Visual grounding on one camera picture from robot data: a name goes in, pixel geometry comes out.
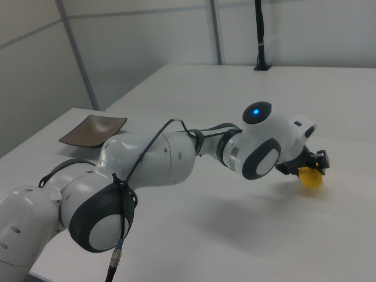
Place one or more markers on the yellow lemon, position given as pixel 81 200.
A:
pixel 311 179

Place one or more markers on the brown square ceramic plate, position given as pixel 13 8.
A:
pixel 88 133

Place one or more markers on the black pole with base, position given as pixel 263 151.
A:
pixel 260 26

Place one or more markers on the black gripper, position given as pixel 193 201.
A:
pixel 302 163

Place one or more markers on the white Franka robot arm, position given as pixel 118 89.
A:
pixel 176 158

